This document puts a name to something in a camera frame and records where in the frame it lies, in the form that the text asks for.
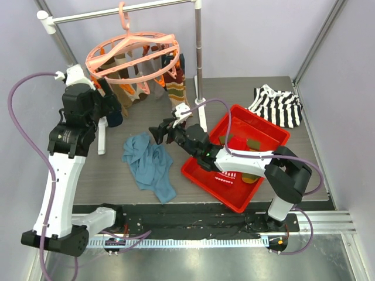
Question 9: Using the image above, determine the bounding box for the pink round clip hanger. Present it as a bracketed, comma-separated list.
[86, 2, 180, 87]

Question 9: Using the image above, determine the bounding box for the red christmas sock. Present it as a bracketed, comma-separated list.
[228, 136, 250, 151]
[214, 172, 237, 186]

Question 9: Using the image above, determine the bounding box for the olive green orange-toe sock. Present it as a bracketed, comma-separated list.
[241, 173, 260, 184]

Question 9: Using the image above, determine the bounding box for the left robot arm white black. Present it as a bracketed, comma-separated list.
[21, 78, 125, 257]

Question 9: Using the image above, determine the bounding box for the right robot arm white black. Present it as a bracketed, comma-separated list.
[149, 118, 312, 231]

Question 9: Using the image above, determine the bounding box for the black white cuffed sock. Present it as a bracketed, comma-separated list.
[106, 111, 123, 128]

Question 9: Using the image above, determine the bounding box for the brown sock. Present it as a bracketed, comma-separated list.
[110, 84, 132, 118]

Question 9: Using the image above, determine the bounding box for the beige sock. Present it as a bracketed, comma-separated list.
[114, 51, 150, 104]

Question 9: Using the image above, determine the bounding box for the blue cloth garment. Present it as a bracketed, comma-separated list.
[121, 132, 176, 204]

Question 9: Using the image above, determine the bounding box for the maroon striped sock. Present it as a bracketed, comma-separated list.
[163, 67, 190, 110]

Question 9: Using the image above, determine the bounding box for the red plastic tray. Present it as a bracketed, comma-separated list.
[181, 105, 290, 213]

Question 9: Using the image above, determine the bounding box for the navy blue sock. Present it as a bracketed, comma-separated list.
[161, 53, 185, 74]

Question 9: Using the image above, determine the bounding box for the metal clothes rack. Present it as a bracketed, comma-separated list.
[36, 0, 208, 155]

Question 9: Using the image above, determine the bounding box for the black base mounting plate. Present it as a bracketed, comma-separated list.
[73, 201, 299, 241]

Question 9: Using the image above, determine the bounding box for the black white striped garment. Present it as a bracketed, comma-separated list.
[247, 84, 303, 129]

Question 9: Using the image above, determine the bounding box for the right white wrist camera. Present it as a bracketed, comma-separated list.
[172, 102, 192, 129]

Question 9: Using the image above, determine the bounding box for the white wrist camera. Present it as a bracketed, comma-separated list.
[54, 64, 96, 90]
[172, 102, 192, 129]

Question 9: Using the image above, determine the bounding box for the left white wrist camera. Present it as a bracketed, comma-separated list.
[54, 64, 96, 90]

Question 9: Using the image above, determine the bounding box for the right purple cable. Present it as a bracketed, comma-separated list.
[181, 98, 323, 255]

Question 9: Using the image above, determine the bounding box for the purple cable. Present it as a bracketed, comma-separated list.
[7, 71, 80, 281]
[181, 98, 323, 255]

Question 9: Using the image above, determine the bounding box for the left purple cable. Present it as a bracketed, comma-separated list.
[7, 71, 80, 281]

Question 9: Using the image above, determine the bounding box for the white slotted cable duct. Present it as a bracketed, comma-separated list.
[87, 236, 269, 249]

